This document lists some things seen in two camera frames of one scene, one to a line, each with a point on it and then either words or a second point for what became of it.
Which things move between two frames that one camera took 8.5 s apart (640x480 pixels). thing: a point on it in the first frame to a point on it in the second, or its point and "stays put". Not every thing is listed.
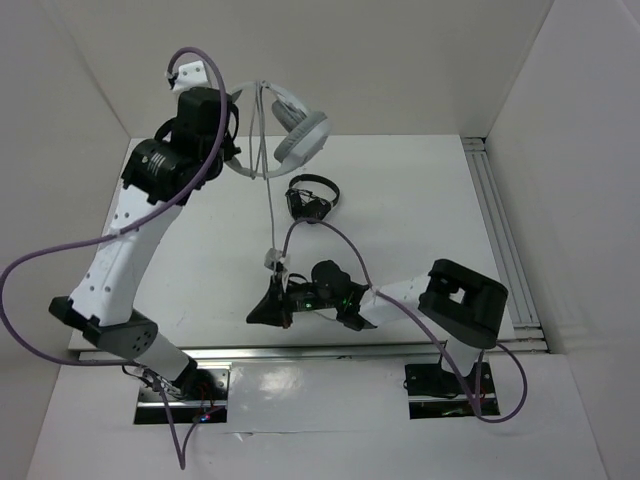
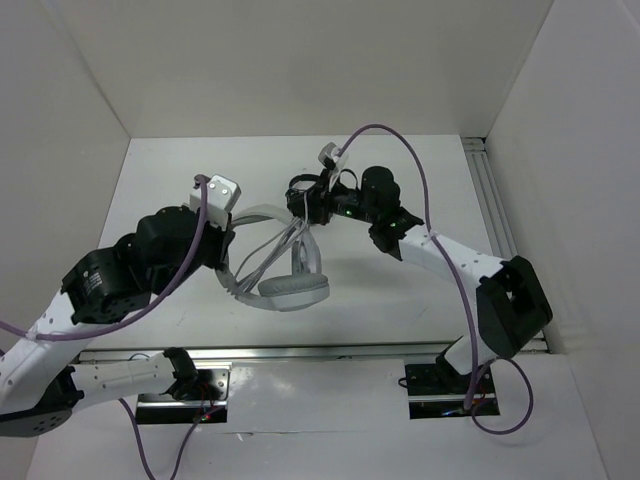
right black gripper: [275, 308] to [327, 203]
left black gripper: [230, 148] to [221, 237]
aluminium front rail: [310, 354] stays put
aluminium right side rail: [527, 335] stays put
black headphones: [304, 205] stays put
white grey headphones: [302, 134] to [306, 288]
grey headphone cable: [260, 149] to [294, 229]
